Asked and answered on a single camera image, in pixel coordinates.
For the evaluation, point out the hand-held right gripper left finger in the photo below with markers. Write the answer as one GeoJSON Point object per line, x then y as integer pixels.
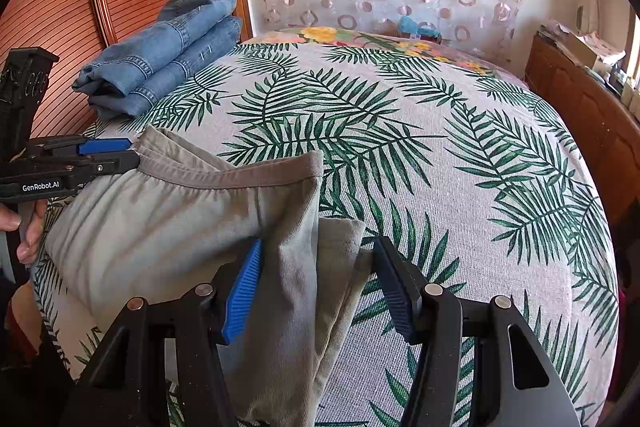
{"type": "Point", "coordinates": [245, 292]}

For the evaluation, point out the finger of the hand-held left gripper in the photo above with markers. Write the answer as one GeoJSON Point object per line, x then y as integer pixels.
{"type": "Point", "coordinates": [105, 146]}
{"type": "Point", "coordinates": [110, 163]}

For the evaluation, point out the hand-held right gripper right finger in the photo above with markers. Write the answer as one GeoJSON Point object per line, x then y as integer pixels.
{"type": "Point", "coordinates": [395, 287]}

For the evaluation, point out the grey pants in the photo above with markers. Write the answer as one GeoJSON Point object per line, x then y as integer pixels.
{"type": "Point", "coordinates": [175, 232]}

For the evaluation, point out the person's left hand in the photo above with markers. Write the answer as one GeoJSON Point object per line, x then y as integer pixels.
{"type": "Point", "coordinates": [34, 232]}

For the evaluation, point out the folded blue jeans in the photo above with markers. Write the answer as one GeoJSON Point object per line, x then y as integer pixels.
{"type": "Point", "coordinates": [165, 52]}

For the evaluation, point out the bed with leaf print sheet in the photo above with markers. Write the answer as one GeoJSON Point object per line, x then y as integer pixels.
{"type": "Point", "coordinates": [425, 167]}

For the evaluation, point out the wooden cabinet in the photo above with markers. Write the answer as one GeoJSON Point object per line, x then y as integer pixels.
{"type": "Point", "coordinates": [580, 107]}

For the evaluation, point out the blue plastic bag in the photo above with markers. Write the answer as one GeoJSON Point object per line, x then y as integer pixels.
{"type": "Point", "coordinates": [417, 28]}

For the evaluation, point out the cardboard box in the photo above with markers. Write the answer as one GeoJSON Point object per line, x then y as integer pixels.
{"type": "Point", "coordinates": [580, 49]}

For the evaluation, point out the newspaper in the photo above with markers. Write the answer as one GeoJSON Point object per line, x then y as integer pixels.
{"type": "Point", "coordinates": [607, 47]}

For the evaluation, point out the wooden framed window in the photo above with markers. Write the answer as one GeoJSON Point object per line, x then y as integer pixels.
{"type": "Point", "coordinates": [636, 57]}

